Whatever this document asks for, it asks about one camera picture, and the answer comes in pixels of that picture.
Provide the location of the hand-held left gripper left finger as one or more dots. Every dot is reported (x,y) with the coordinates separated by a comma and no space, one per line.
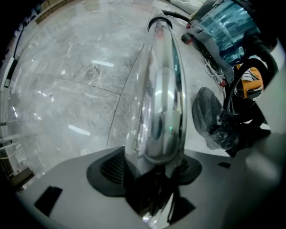
(105,174)

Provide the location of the orange object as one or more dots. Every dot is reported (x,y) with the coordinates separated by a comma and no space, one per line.
(254,82)

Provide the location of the blue grey vacuum cleaner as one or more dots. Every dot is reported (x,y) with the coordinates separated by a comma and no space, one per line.
(223,26)

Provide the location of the person's black mesh shoe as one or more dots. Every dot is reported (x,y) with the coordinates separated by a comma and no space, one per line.
(206,111)

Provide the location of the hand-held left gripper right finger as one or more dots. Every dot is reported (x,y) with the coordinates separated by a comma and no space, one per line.
(190,172)

